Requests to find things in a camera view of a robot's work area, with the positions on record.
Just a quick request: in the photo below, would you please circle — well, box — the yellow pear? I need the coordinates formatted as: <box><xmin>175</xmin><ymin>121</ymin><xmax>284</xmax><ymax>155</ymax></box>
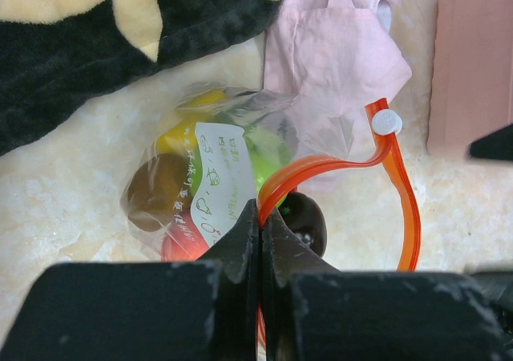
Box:
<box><xmin>155</xmin><ymin>88</ymin><xmax>228</xmax><ymax>154</ymax></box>

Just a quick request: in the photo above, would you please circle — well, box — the brown kiwi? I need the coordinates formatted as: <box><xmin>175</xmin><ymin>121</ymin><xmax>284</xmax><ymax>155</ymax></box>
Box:
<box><xmin>121</xmin><ymin>153</ymin><xmax>192</xmax><ymax>232</ymax></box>

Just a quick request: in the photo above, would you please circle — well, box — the pink cloth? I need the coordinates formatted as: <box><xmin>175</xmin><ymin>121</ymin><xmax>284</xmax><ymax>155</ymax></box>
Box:
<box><xmin>264</xmin><ymin>0</ymin><xmax>412</xmax><ymax>161</ymax></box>

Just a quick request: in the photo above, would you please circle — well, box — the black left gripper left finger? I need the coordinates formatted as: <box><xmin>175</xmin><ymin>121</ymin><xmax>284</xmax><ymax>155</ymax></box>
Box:
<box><xmin>1</xmin><ymin>201</ymin><xmax>259</xmax><ymax>360</ymax></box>

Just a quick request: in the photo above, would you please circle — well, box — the green apple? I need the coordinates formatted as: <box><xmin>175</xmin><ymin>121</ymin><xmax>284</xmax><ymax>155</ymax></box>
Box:
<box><xmin>187</xmin><ymin>115</ymin><xmax>293</xmax><ymax>216</ymax></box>

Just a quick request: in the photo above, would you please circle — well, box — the clear zip bag orange zipper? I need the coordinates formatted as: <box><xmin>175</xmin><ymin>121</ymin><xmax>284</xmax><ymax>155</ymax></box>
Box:
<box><xmin>119</xmin><ymin>82</ymin><xmax>422</xmax><ymax>361</ymax></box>

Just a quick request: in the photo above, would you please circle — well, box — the red apple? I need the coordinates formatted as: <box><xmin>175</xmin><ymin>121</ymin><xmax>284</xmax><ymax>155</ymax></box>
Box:
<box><xmin>161</xmin><ymin>224</ymin><xmax>209</xmax><ymax>262</ymax></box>

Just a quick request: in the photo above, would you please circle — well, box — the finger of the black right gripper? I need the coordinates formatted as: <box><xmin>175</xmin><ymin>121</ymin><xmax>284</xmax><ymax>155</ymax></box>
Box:
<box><xmin>468</xmin><ymin>124</ymin><xmax>513</xmax><ymax>162</ymax></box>
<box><xmin>468</xmin><ymin>270</ymin><xmax>512</xmax><ymax>345</ymax></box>

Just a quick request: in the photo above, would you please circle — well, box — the dark brown fruit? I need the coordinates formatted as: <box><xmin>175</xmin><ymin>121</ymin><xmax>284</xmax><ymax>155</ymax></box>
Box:
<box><xmin>278</xmin><ymin>192</ymin><xmax>328</xmax><ymax>257</ymax></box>

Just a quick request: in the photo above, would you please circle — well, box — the pink plastic bin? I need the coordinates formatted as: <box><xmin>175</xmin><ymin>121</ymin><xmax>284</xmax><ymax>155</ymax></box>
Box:
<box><xmin>426</xmin><ymin>0</ymin><xmax>512</xmax><ymax>159</ymax></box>

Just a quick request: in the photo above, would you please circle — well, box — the black flower-pattern pillow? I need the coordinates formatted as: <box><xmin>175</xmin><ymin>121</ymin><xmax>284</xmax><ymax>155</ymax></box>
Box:
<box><xmin>1</xmin><ymin>0</ymin><xmax>282</xmax><ymax>153</ymax></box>

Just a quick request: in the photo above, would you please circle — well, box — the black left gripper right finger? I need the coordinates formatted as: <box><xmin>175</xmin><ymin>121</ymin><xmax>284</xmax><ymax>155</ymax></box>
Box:
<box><xmin>261</xmin><ymin>212</ymin><xmax>509</xmax><ymax>360</ymax></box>

